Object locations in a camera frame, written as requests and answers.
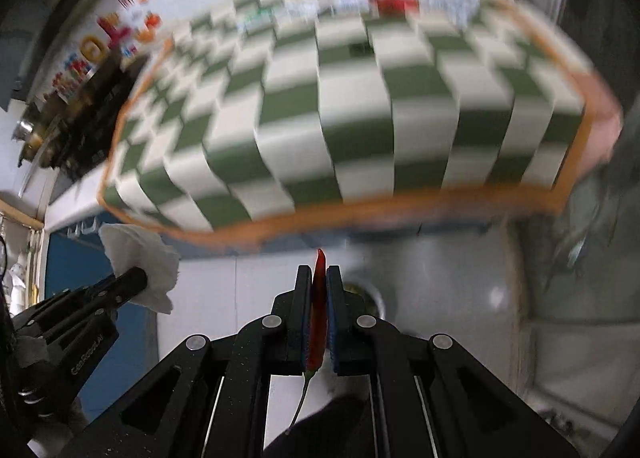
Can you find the clear plastic wrapper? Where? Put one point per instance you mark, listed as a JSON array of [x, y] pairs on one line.
[[450, 6]]

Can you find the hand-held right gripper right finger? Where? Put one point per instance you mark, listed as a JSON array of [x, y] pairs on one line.
[[334, 333]]

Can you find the dark range hood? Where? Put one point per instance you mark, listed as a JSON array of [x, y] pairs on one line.
[[40, 13]]

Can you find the grey translucent plastic bag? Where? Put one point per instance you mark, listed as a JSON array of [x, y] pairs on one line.
[[580, 248]]

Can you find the green white checkered tablecloth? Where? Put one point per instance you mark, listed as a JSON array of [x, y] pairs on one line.
[[350, 138]]

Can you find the red packet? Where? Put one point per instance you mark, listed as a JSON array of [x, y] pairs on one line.
[[395, 1]]

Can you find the metal pot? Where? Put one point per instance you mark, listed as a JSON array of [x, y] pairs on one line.
[[22, 131]]

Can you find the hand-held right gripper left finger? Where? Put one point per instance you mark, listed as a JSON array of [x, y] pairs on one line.
[[303, 333]]

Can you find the black stove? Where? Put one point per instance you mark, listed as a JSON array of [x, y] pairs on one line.
[[87, 123]]

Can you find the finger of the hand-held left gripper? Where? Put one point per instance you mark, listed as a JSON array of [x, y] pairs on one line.
[[122, 285]]

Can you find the white tissue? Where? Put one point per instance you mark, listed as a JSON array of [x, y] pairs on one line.
[[145, 258]]

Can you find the blue cabinet door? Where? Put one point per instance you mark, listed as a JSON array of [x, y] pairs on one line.
[[75, 263]]

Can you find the stainless steel sink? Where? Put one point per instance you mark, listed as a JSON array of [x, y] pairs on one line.
[[450, 283]]

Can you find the red chili pepper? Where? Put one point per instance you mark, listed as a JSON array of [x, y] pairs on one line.
[[316, 308]]

